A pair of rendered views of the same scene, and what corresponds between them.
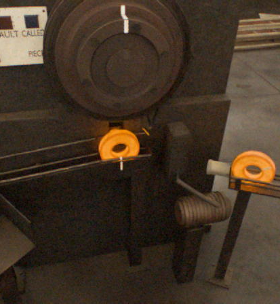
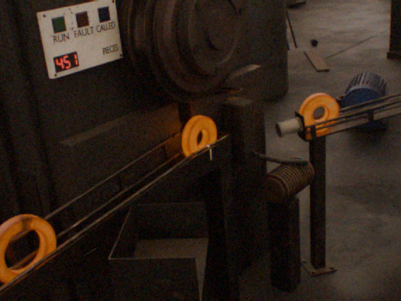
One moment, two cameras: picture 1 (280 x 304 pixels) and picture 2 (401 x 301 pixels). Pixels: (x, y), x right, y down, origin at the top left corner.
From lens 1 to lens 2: 1.11 m
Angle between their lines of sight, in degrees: 31
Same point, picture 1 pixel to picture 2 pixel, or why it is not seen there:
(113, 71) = (213, 33)
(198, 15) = not seen: outside the picture
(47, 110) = (118, 119)
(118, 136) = (200, 121)
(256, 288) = (356, 257)
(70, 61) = (173, 34)
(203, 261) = not seen: hidden behind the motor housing
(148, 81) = (232, 41)
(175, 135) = (243, 105)
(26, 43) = (100, 39)
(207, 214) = (299, 177)
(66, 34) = (164, 9)
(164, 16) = not seen: outside the picture
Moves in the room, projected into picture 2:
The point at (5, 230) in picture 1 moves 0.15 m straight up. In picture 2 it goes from (160, 246) to (153, 198)
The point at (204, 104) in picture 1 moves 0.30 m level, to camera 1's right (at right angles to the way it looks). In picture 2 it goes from (245, 75) to (301, 60)
